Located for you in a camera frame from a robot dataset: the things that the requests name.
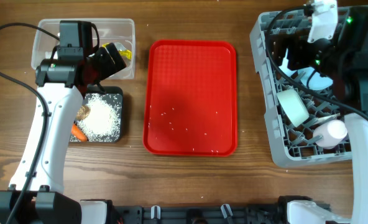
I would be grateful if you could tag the large light blue plate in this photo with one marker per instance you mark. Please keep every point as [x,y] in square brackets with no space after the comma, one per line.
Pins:
[307,76]

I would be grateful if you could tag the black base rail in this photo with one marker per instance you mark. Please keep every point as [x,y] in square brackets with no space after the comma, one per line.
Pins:
[251,214]

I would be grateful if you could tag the clear plastic waste bin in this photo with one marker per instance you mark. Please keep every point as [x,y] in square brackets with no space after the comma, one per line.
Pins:
[121,32]

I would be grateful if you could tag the grey dishwasher rack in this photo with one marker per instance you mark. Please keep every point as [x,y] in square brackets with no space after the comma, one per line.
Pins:
[294,146]

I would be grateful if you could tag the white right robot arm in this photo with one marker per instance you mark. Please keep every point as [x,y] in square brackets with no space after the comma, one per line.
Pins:
[343,58]

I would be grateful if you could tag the brown walnut shell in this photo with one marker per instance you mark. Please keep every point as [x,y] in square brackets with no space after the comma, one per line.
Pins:
[82,113]

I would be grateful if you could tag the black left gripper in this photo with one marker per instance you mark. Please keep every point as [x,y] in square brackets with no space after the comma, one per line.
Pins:
[108,61]

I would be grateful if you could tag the black rectangular tray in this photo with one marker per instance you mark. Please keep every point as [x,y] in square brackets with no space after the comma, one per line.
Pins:
[118,93]

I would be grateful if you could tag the yellow foil wrapper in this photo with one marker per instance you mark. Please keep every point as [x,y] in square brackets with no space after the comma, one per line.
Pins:
[123,51]

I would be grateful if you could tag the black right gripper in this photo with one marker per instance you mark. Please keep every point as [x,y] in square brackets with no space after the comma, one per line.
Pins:
[297,43]

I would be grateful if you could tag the white rice pile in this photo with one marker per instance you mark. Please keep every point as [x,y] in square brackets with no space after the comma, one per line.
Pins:
[101,119]

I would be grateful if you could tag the white plastic spoon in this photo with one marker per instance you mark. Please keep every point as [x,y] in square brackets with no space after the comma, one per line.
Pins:
[327,118]

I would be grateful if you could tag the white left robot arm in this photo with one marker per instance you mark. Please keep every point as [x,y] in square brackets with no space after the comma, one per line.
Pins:
[76,67]

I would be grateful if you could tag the red plastic tray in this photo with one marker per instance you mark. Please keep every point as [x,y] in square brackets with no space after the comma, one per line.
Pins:
[191,99]

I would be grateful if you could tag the green bowl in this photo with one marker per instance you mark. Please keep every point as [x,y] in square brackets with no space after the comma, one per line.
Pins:
[293,106]

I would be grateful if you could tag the pink plastic cup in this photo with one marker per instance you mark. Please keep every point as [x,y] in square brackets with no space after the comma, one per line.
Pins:
[332,133]

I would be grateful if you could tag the orange carrot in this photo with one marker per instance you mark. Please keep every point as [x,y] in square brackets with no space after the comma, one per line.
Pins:
[78,133]

